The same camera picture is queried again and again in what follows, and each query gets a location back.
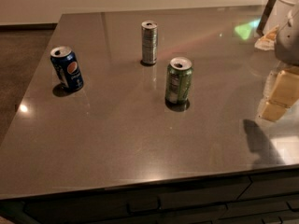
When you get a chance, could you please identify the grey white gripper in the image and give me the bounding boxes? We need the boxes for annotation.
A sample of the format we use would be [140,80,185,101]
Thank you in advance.
[260,8,299,122]

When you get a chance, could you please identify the green soda can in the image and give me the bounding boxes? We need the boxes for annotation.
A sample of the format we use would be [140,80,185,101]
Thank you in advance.
[165,57,193,105]

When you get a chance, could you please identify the slim silver can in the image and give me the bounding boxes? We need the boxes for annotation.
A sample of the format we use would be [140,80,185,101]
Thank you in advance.
[141,21,158,64]

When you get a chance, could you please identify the blue Pepsi can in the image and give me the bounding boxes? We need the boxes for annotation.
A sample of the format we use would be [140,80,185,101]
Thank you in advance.
[50,46,84,92]

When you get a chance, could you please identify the crumpled paper snack wrapper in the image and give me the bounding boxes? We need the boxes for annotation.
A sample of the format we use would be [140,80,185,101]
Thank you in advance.
[254,25,279,50]

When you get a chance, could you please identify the white cylindrical container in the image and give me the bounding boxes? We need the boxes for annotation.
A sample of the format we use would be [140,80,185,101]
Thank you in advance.
[261,0,299,35]

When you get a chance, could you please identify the dark cabinet drawers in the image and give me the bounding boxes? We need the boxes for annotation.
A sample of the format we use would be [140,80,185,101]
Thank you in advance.
[0,169,299,224]

